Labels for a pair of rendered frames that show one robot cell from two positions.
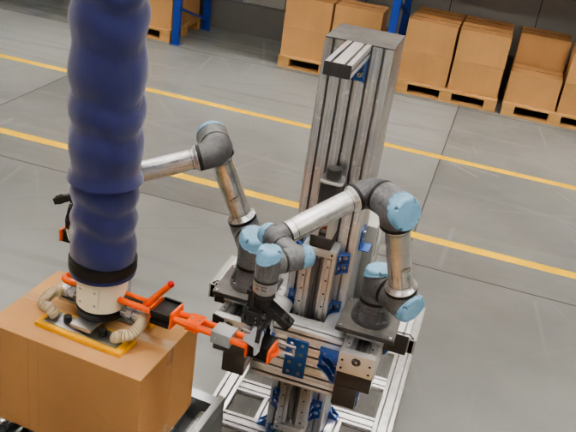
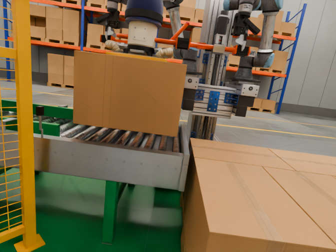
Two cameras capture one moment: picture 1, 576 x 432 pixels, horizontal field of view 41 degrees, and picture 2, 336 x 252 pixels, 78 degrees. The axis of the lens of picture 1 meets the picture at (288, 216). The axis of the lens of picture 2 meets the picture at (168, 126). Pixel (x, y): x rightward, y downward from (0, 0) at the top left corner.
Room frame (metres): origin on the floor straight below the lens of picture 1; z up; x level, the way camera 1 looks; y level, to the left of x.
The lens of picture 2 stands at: (0.85, 0.78, 0.98)
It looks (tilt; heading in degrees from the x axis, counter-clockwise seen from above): 14 degrees down; 343
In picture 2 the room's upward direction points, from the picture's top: 7 degrees clockwise
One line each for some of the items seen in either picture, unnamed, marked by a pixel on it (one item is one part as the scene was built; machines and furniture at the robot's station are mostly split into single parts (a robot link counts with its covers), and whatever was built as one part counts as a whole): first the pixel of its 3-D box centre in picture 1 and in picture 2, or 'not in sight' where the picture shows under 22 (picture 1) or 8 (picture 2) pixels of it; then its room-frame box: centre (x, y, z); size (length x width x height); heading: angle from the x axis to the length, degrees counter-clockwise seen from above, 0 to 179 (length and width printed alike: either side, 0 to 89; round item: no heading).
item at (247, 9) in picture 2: (264, 285); (245, 10); (2.01, 0.04, 1.40); 0.08 x 0.08 x 0.05
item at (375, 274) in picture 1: (379, 282); (247, 59); (2.47, -0.37, 1.20); 0.13 x 0.12 x 0.14; 36
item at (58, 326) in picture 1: (85, 328); (137, 55); (2.11, 0.62, 1.07); 0.34 x 0.10 x 0.05; 71
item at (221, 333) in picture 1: (224, 334); (218, 49); (2.05, 0.15, 1.17); 0.07 x 0.07 x 0.04; 71
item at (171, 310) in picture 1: (165, 312); (183, 43); (2.12, 0.35, 1.18); 0.10 x 0.08 x 0.06; 161
